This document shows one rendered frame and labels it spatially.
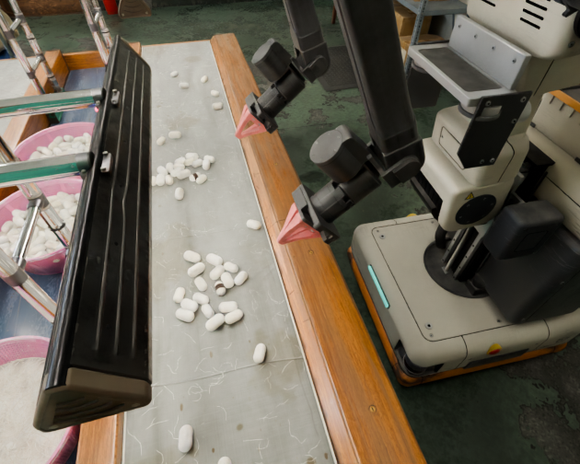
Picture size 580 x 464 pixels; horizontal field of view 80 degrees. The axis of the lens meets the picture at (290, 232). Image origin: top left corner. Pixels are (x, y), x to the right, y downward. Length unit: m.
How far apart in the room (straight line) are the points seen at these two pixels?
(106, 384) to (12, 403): 0.49
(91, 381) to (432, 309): 1.14
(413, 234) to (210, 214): 0.90
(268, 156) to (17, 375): 0.71
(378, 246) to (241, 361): 0.90
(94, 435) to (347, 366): 0.39
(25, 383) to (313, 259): 0.55
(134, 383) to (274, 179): 0.68
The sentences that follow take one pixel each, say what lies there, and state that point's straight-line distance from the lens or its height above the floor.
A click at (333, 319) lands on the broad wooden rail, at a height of 0.76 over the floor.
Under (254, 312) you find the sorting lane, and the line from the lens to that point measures 0.68.
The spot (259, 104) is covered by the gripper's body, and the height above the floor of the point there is 0.94.
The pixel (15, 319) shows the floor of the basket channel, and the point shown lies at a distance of 0.94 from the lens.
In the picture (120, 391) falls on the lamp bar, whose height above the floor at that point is 1.08.
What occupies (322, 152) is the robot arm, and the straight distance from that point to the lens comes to 0.51.
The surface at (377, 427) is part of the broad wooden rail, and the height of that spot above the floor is 0.76.
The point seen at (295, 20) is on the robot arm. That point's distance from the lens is 0.82.
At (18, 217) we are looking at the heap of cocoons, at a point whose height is 0.74.
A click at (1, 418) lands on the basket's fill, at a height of 0.73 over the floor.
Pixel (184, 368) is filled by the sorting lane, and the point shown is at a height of 0.74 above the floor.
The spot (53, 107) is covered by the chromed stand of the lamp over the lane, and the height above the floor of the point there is 1.11.
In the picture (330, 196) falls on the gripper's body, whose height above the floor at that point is 0.96.
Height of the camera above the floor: 1.33
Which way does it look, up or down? 48 degrees down
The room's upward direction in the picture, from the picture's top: straight up
